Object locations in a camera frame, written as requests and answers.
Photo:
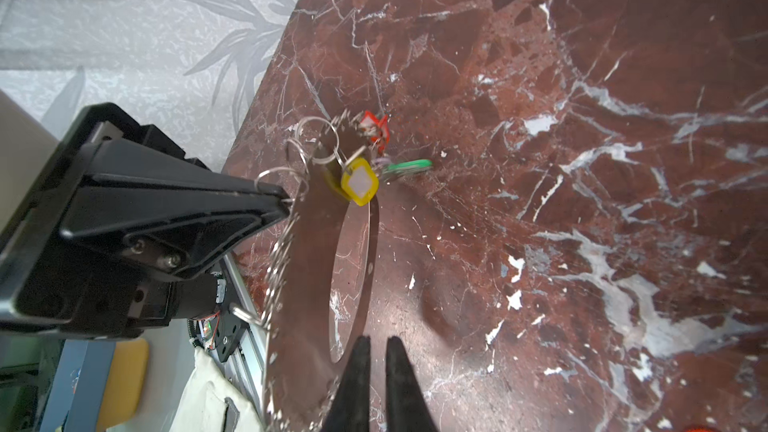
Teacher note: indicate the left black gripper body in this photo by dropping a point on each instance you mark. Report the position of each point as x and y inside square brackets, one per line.
[51, 286]

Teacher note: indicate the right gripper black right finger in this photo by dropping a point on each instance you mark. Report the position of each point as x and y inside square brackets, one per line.
[406, 409]

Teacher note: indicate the small red key tag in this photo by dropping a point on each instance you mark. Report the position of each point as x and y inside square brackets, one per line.
[376, 129]

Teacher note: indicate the white green work glove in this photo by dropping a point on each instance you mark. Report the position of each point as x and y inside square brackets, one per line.
[209, 398]

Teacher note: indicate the yellow key tag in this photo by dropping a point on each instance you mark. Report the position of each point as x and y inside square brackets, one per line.
[357, 183]

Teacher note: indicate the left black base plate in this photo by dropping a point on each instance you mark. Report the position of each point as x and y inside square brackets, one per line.
[229, 329]

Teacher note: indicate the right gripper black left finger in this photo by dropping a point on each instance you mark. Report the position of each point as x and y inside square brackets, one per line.
[350, 408]

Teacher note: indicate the green key tag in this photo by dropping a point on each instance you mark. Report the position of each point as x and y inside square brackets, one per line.
[397, 170]

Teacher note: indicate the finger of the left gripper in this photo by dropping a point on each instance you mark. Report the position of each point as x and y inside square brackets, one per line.
[170, 217]

